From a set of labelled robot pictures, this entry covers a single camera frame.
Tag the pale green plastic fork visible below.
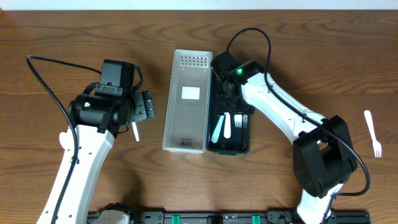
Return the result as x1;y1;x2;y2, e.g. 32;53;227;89
211;115;224;143

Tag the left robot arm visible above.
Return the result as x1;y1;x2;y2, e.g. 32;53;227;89
33;59;155;223

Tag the black plastic basket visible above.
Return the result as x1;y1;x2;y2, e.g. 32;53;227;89
206;63;250;156

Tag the white plastic fork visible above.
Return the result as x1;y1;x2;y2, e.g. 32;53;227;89
364;110;382;158
234;114;243;128

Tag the clear white plastic basket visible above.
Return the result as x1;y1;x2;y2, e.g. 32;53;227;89
162;49;213;154

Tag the left black cable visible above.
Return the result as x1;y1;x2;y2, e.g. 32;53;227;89
25;55;103;224

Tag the right black cable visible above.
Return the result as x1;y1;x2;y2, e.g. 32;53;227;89
225;27;371;197

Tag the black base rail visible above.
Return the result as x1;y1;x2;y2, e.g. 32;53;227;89
86;202;371;224

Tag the white plastic spoon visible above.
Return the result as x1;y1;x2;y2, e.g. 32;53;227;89
223;113;231;139
59;132;73;150
131;122;140;142

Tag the black cable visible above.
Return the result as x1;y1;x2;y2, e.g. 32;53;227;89
25;55;103;224
225;27;371;197

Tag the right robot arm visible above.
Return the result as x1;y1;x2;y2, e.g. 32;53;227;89
211;50;358;223

